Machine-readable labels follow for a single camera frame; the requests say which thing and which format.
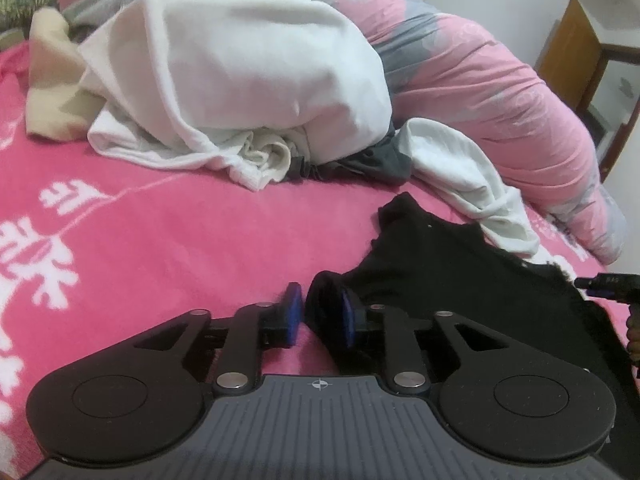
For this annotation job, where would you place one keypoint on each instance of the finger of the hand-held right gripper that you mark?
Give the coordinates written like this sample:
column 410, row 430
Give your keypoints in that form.
column 590, row 286

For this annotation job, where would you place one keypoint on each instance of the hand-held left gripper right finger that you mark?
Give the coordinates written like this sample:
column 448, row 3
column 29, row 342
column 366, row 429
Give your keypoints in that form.
column 349, row 325

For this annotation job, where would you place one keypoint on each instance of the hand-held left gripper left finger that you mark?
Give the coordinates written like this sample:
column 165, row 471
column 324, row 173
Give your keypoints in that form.
column 295, row 320

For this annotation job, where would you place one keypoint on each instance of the black t-shirt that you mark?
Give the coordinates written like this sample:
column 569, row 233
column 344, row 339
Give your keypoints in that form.
column 450, row 270

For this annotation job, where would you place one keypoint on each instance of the person's right hand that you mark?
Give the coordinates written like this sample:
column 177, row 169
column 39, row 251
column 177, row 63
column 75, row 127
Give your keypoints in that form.
column 634, row 335

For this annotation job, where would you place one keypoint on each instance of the pink floral blanket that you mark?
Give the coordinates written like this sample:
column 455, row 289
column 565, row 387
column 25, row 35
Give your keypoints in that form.
column 150, row 240

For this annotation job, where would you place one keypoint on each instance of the dark grey garment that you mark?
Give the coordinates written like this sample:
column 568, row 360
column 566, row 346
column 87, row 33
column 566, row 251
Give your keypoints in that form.
column 385, row 160

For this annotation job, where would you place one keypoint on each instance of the small white garment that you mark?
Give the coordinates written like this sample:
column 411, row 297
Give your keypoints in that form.
column 450, row 170

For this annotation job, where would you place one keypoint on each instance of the pink grey duvet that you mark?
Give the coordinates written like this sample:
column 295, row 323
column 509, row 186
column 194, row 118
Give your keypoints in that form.
column 475, row 85

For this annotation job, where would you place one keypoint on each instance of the wooden door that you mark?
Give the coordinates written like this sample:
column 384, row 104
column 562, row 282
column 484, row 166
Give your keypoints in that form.
column 565, row 45

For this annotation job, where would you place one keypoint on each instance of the large white shirt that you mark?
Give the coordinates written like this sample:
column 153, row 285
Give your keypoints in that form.
column 240, row 60

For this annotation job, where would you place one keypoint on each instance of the beige garment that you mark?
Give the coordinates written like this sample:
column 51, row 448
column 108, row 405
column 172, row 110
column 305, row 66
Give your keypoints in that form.
column 50, row 85

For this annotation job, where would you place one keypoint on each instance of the light grey garment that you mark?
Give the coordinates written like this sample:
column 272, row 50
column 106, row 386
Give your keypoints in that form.
column 100, row 5

